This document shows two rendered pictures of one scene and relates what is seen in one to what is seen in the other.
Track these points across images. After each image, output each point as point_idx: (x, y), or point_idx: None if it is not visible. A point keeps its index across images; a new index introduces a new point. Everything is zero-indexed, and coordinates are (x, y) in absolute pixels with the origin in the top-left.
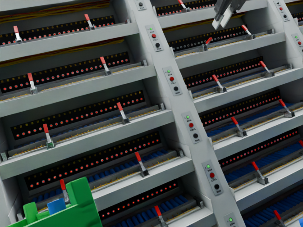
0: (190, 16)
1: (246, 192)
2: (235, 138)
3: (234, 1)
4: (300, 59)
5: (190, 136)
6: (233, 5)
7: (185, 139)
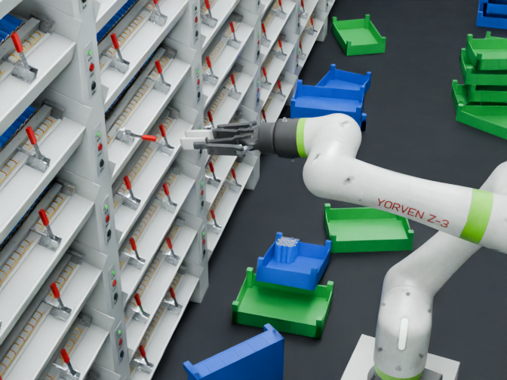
0: (127, 80)
1: (132, 341)
2: (130, 269)
3: (227, 134)
4: (195, 114)
5: (111, 299)
6: (222, 135)
7: (107, 307)
